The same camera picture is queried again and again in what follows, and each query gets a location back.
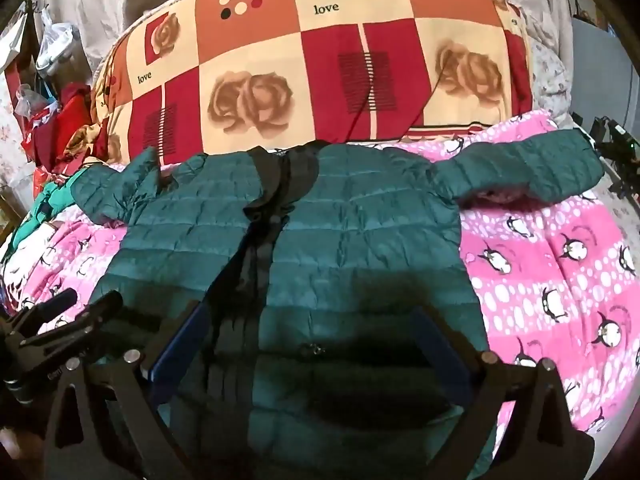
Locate red rose patterned quilt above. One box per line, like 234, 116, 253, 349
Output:
65, 0, 533, 171

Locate white floral pillow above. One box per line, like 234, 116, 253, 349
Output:
525, 10, 576, 126

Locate teal garment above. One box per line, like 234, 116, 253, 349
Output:
10, 180, 81, 251

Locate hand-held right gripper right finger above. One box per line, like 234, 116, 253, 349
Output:
412, 307, 596, 480

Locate white plastic bag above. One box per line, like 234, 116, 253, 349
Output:
35, 10, 83, 78

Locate black equipment with cables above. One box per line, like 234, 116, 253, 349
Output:
572, 110, 640, 206

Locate green quilted jacket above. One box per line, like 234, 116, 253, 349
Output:
70, 142, 606, 480

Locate pink penguin blanket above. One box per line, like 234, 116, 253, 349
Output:
0, 110, 640, 433

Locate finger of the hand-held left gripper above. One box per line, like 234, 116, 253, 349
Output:
21, 290, 125, 362
11, 287, 79, 334

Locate red clothing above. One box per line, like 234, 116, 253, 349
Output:
30, 82, 108, 171

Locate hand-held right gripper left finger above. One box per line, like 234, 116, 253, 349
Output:
42, 300, 212, 480

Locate white paper bag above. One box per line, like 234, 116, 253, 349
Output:
0, 10, 31, 68

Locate clear plastic bag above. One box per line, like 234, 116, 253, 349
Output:
15, 82, 58, 117

